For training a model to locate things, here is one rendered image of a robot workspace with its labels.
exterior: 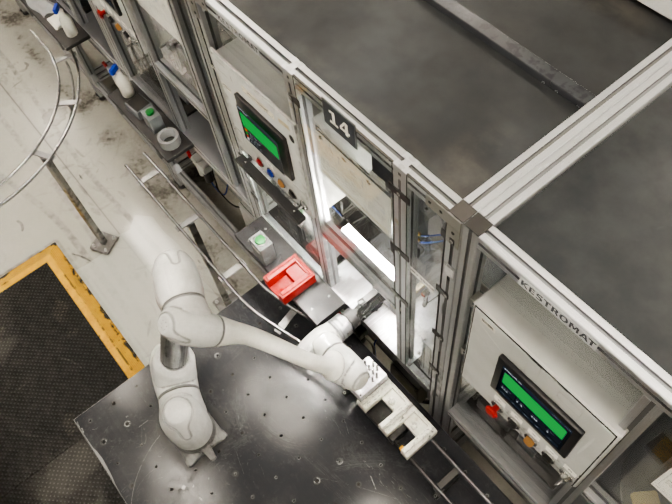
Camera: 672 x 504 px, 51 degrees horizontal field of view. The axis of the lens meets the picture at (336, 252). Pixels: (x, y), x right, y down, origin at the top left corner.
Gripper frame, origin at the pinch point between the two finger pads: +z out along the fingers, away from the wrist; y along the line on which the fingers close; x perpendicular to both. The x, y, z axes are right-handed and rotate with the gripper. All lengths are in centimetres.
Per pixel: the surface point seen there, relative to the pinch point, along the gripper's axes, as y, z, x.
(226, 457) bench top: -31, -82, 1
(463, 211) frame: 103, -10, -38
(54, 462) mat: -97, -148, 77
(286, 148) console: 68, -14, 27
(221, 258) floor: -100, -24, 116
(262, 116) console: 73, -13, 38
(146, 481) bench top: -31, -110, 13
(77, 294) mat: -98, -96, 150
